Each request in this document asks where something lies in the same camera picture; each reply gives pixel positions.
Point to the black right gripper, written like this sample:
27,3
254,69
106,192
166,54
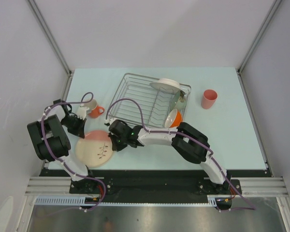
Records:
116,147

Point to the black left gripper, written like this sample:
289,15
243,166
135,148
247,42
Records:
79,131

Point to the orange mug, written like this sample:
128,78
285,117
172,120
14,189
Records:
95,109

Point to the pink beige leaf plate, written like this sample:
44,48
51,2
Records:
95,149

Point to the orange bowl white inside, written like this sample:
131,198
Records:
173,119

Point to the white fluted plate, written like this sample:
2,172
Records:
165,84

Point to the green floral ceramic bowl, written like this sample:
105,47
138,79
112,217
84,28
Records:
179,101

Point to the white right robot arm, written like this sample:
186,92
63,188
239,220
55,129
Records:
191,144

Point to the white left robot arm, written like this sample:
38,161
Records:
51,142

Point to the pink plastic cup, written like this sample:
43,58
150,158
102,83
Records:
209,98

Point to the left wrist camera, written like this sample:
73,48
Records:
82,112

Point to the metal wire dish rack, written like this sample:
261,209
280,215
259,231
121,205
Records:
153,106

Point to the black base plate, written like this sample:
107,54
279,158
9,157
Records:
144,187

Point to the white slotted cable duct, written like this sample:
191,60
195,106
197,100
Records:
66,200

